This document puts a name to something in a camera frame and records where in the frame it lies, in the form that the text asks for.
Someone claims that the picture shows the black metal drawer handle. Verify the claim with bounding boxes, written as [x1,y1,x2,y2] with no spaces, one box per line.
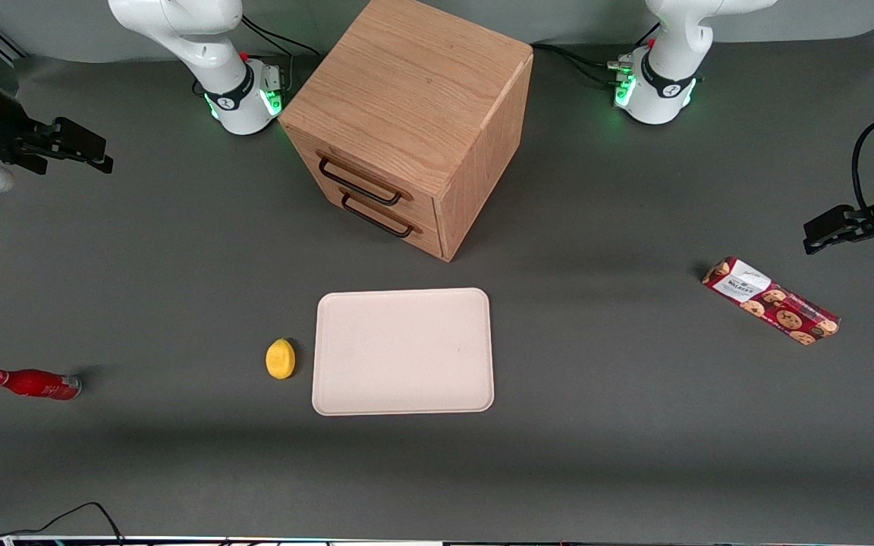
[316,152,413,208]
[339,189,423,240]

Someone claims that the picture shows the wooden drawer with worn bottom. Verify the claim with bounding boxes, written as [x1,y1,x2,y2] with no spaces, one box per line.
[288,126,440,230]

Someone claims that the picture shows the wooden drawer cabinet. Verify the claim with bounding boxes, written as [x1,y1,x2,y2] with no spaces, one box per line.
[278,0,535,263]

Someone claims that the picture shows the red cookie box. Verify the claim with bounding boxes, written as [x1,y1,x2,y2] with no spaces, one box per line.
[701,256,841,347]

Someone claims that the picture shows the red bottle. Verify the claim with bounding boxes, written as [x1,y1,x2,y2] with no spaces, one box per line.
[0,369,83,401]

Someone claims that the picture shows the yellow lemon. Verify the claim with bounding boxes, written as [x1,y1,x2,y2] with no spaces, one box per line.
[266,337,297,381]

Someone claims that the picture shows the beige rectangular tray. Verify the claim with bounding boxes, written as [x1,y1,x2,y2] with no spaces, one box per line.
[312,287,495,417]

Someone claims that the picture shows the black right arm base cables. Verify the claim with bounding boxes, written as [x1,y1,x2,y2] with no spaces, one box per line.
[193,14,322,98]

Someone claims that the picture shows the black arm base cables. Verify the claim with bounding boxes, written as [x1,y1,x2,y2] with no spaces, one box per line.
[193,14,322,98]
[531,23,661,89]

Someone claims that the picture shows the black left arm base cables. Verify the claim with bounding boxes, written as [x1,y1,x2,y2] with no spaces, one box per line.
[531,23,661,89]

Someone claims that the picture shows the black cable at table edge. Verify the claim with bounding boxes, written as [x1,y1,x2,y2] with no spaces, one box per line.
[0,501,125,545]

